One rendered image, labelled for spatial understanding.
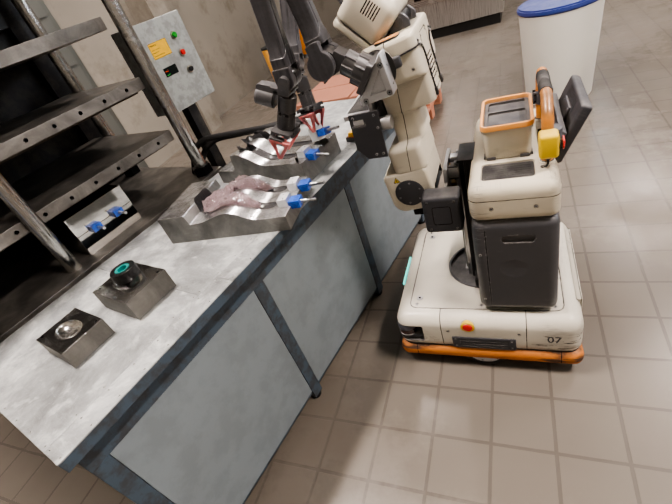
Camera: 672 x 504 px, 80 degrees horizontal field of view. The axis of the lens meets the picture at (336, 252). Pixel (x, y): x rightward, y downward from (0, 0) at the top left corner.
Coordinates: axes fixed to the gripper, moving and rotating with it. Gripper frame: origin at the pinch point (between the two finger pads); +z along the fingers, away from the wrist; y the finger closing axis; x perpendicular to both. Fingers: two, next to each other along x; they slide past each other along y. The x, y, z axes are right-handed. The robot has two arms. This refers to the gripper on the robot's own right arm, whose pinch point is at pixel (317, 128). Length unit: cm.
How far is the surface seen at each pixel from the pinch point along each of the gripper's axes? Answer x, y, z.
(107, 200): -78, 54, -2
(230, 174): -41.4, 16.8, 6.6
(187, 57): -78, -18, -48
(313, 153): 4.5, 12.7, 6.8
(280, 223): 8.1, 44.8, 20.4
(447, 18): -124, -521, -36
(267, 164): -17.3, 16.3, 6.2
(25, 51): -73, 54, -60
